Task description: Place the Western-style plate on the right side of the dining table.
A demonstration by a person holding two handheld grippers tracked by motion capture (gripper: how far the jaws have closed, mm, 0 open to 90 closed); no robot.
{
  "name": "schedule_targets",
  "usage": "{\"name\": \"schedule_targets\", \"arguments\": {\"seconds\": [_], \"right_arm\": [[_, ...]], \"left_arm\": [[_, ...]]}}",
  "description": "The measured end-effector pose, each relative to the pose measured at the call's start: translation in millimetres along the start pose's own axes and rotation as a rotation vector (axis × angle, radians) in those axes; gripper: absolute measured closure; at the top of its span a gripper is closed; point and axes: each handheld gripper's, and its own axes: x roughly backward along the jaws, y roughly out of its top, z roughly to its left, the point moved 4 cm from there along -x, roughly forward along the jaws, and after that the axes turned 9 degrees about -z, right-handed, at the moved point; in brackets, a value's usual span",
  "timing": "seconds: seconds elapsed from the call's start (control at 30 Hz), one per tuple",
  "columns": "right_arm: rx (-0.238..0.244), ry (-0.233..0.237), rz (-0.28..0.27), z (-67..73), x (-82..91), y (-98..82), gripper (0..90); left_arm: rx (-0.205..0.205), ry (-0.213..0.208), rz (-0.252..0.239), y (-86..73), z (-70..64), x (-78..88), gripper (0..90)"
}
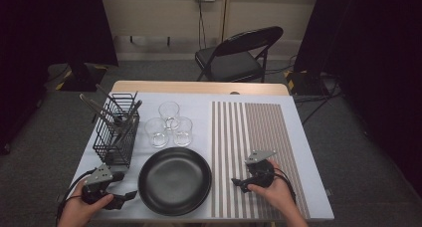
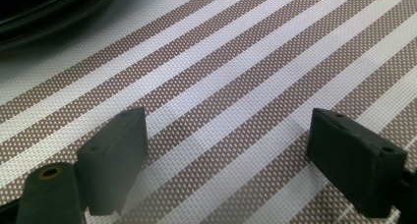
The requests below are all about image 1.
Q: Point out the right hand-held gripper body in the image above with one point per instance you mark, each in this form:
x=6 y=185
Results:
x=262 y=174

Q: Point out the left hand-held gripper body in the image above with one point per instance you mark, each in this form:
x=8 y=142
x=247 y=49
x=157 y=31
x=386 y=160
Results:
x=99 y=175

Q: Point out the black round plate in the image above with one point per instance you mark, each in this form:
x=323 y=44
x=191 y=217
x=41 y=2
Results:
x=175 y=180

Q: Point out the clear drinking glass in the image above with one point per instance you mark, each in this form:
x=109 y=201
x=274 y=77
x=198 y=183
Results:
x=183 y=134
x=169 y=109
x=156 y=134

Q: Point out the person's right hand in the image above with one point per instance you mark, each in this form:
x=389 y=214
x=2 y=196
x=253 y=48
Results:
x=278 y=193

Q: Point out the person's left hand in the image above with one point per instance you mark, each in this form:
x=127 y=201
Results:
x=76 y=213

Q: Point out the brown white striped placemat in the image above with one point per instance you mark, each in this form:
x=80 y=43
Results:
x=232 y=127

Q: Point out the silver cutlery piece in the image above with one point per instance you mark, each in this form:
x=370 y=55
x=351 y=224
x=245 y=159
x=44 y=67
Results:
x=132 y=115
x=107 y=96
x=96 y=109

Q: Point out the black stand base yellow stripes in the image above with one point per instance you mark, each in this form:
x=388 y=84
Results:
x=305 y=82
x=83 y=81

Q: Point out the black folding chair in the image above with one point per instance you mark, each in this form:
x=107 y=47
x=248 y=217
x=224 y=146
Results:
x=232 y=66

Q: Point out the black curtain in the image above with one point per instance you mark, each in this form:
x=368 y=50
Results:
x=49 y=28
x=381 y=54

